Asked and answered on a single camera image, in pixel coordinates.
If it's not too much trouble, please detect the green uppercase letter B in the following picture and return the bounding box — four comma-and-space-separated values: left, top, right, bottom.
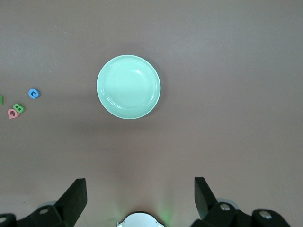
13, 103, 26, 114

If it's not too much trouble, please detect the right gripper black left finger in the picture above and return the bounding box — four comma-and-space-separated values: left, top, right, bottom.
0, 178, 88, 227

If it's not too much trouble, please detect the light green plate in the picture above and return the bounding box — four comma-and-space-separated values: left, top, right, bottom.
96, 54, 161, 120

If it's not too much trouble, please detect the pink uppercase letter Q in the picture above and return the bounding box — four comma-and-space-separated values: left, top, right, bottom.
7, 108, 19, 120

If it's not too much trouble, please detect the brown table cover sheet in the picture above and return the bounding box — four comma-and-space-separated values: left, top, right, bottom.
0, 0, 303, 227

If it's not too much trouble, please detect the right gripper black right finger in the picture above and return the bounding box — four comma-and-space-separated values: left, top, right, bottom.
191, 176, 293, 227

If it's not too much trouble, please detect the blue uppercase letter C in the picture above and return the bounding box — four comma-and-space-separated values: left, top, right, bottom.
28, 88, 41, 99

